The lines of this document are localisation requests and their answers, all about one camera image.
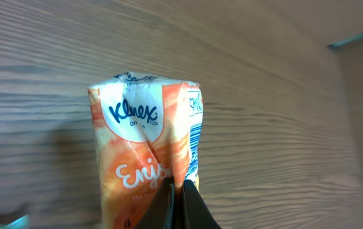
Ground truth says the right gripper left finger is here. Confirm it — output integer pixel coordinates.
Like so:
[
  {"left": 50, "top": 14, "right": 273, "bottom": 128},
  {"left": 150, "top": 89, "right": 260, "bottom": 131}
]
[{"left": 134, "top": 177, "right": 175, "bottom": 229}]

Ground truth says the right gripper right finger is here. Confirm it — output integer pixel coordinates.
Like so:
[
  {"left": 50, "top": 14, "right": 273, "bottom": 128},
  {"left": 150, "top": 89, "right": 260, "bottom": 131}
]
[{"left": 181, "top": 179, "right": 221, "bottom": 229}]

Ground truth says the teal tissue packet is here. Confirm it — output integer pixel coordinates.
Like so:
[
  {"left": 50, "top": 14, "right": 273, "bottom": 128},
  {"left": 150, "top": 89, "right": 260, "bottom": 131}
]
[{"left": 0, "top": 215, "right": 29, "bottom": 229}]

